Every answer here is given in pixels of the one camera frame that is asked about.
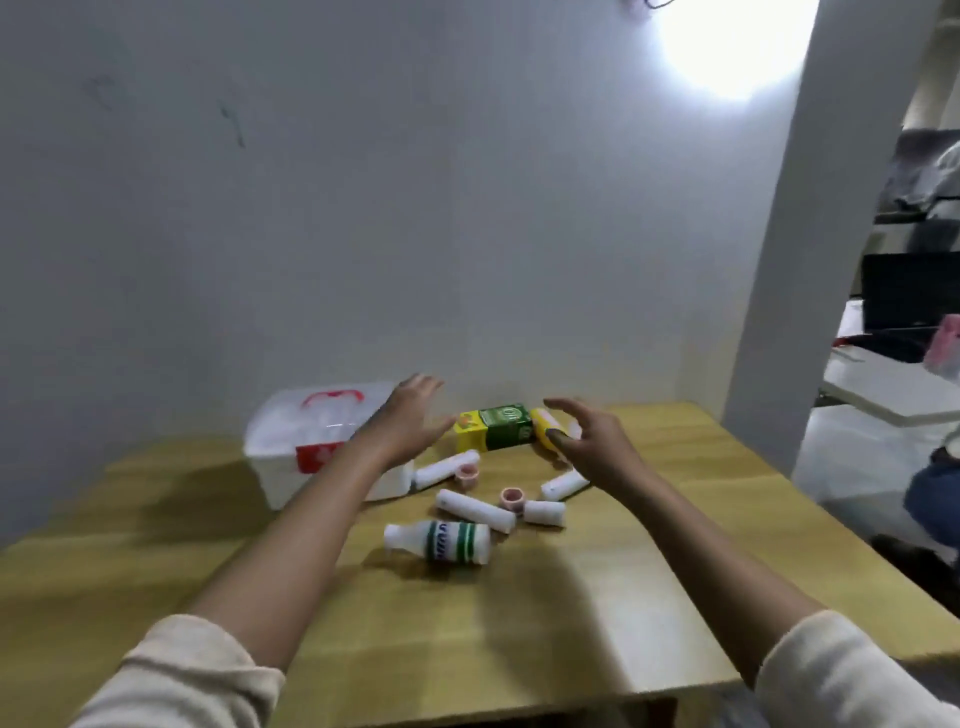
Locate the black monitor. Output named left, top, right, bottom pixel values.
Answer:
left=859, top=252, right=960, bottom=336

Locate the white side table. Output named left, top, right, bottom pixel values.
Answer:
left=819, top=348, right=960, bottom=429

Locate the pink bag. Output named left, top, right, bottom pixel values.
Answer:
left=924, top=313, right=960, bottom=385

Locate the person's left cream sleeve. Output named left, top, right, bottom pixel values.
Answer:
left=71, top=615, right=288, bottom=728

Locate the white first-aid box red handle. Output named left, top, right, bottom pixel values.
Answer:
left=243, top=380, right=417, bottom=513

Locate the person's left forearm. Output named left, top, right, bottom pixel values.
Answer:
left=185, top=441, right=393, bottom=672

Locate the person's right cream sleeve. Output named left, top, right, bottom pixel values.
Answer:
left=753, top=609, right=960, bottom=728

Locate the green and yellow carton box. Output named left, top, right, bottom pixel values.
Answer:
left=453, top=404, right=537, bottom=454

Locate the yellow medicine box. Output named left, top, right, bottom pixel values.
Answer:
left=529, top=407, right=583, bottom=456

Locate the person's right forearm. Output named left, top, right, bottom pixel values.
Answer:
left=611, top=480, right=828, bottom=689

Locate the white bottle green label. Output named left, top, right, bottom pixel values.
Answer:
left=383, top=519, right=493, bottom=568

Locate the person's right hand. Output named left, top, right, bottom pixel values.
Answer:
left=541, top=397, right=640, bottom=498

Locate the dark chair with clothes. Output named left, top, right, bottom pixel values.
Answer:
left=876, top=127, right=960, bottom=223

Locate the person's cream sleeve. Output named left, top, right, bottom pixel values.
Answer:
left=753, top=609, right=960, bottom=728
left=71, top=615, right=288, bottom=728

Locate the person's left hand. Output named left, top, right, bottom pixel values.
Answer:
left=352, top=373, right=456, bottom=471

